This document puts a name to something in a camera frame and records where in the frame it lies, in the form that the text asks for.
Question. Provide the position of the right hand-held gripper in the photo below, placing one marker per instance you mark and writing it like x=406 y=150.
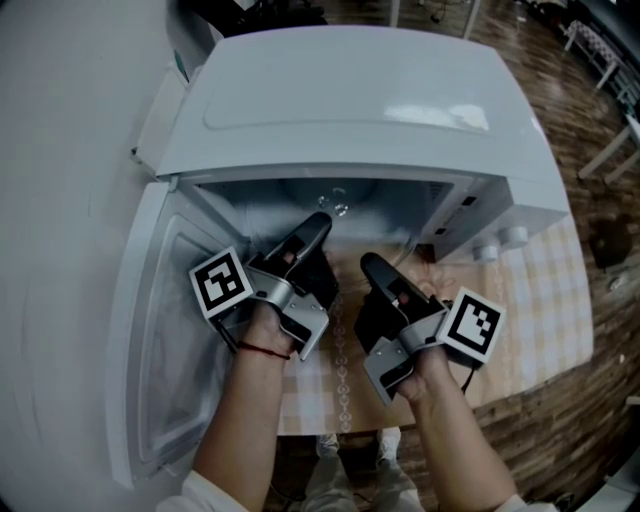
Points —
x=472 y=325

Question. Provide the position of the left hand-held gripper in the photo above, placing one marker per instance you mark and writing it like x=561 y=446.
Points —
x=222 y=285

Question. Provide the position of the clear glass turntable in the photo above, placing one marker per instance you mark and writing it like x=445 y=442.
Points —
x=335 y=200

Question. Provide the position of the person's left forearm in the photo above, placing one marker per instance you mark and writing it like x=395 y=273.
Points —
x=235 y=425

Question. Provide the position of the person's right forearm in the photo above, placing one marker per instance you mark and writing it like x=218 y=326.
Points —
x=460 y=450

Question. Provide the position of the person's left hand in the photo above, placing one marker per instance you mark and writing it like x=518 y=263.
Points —
x=265 y=332

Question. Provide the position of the person's right hand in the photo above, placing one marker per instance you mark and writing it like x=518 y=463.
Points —
x=432 y=375

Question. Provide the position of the white microwave oven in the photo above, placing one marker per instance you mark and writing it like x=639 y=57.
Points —
x=350 y=100

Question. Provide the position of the person's right shoe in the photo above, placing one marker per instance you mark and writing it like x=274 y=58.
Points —
x=390 y=442

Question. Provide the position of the person's shoe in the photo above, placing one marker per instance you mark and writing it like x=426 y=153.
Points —
x=327 y=444
x=390 y=442

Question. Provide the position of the person's left shoe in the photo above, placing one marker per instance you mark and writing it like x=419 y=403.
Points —
x=327 y=444

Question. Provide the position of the white microwave door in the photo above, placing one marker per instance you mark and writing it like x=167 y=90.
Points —
x=165 y=350

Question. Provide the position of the person's light trousers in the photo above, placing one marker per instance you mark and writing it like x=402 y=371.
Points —
x=360 y=485

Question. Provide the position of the brown box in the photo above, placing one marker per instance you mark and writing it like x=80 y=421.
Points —
x=611 y=245

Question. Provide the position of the white panel with green mark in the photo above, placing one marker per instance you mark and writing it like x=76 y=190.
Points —
x=192 y=35

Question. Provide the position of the black-top table white legs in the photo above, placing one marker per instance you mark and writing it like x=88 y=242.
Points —
x=470 y=17

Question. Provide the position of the person's white shirt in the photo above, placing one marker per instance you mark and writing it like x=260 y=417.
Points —
x=210 y=495

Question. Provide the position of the small checkered-cloth table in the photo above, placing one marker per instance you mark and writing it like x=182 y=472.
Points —
x=600 y=55

